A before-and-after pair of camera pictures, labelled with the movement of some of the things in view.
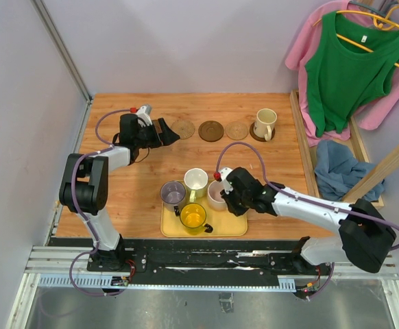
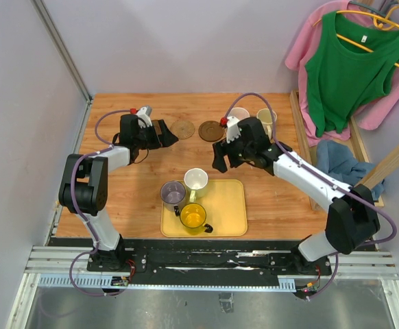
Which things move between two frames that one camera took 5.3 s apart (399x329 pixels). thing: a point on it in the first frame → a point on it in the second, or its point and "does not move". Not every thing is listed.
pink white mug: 214,198 → 238,112
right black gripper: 237,210 → 219,162
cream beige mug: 265,122 does not move
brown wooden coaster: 157,125 does not move
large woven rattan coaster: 184,128 does not move
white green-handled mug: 196,180 does not move
